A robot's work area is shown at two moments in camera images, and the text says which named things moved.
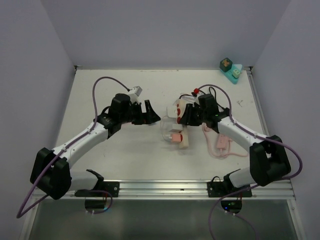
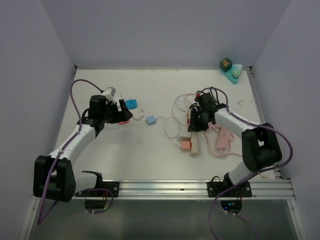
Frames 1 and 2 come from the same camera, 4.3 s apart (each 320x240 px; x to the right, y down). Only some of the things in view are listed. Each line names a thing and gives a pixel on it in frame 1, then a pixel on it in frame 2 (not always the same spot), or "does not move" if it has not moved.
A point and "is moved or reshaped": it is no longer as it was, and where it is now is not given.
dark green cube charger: x=225 y=64 does not move
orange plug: x=175 y=138 -> x=186 y=145
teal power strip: x=238 y=67 does not move
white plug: x=176 y=128 -> x=185 y=137
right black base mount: x=216 y=188 does not move
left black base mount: x=101 y=188 does not move
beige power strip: x=184 y=144 -> x=194 y=136
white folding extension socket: x=177 y=109 is moved or reshaped
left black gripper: x=148 y=117 -> x=123 y=115
